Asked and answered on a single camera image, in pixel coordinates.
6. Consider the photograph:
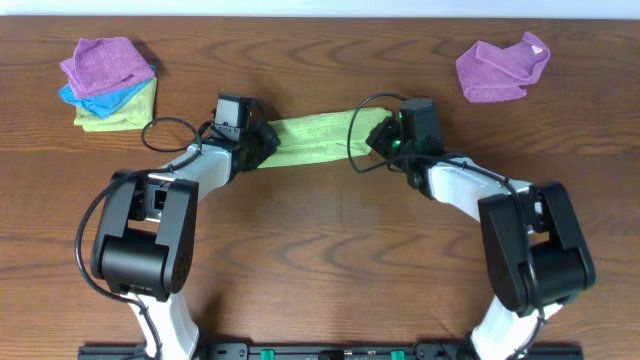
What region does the light green cloth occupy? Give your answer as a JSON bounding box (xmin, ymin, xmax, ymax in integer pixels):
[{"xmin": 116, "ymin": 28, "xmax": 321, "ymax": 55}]
[{"xmin": 260, "ymin": 107, "xmax": 392, "ymax": 168}]

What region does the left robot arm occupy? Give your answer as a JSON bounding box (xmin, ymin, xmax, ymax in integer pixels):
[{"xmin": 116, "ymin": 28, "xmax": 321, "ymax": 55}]
[{"xmin": 84, "ymin": 120, "xmax": 280, "ymax": 359}]

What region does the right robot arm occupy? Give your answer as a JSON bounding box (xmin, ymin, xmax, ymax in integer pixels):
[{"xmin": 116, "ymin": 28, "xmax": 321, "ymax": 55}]
[{"xmin": 366, "ymin": 117, "xmax": 596, "ymax": 359}]

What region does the crumpled purple cloth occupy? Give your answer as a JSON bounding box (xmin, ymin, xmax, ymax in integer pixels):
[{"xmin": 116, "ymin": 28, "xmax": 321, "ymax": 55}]
[{"xmin": 455, "ymin": 32, "xmax": 551, "ymax": 103}]

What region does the folded green cloth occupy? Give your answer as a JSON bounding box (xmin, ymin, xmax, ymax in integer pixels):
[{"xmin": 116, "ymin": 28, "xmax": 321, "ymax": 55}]
[{"xmin": 74, "ymin": 78, "xmax": 157, "ymax": 132}]

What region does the folded blue cloth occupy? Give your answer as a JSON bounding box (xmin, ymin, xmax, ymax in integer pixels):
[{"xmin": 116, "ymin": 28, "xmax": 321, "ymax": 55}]
[{"xmin": 58, "ymin": 77, "xmax": 156, "ymax": 119}]

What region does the folded purple cloth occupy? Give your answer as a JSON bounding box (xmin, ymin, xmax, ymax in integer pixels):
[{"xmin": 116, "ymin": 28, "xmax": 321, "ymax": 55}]
[{"xmin": 60, "ymin": 37, "xmax": 155, "ymax": 98}]

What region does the right black cable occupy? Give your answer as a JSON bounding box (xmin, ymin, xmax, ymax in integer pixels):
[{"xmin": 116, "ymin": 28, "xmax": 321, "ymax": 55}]
[{"xmin": 346, "ymin": 92, "xmax": 546, "ymax": 359}]

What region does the black cable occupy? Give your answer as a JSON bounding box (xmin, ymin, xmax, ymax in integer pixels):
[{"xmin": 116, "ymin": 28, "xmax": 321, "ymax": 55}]
[
  {"xmin": 74, "ymin": 116, "xmax": 216, "ymax": 360},
  {"xmin": 346, "ymin": 92, "xmax": 546, "ymax": 359}
]

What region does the left black cable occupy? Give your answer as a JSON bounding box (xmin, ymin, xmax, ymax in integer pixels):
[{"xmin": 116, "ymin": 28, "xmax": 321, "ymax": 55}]
[{"xmin": 74, "ymin": 116, "xmax": 216, "ymax": 360}]

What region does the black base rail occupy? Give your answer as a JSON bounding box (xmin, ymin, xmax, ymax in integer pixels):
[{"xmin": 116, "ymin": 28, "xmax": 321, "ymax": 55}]
[{"xmin": 77, "ymin": 342, "xmax": 585, "ymax": 360}]

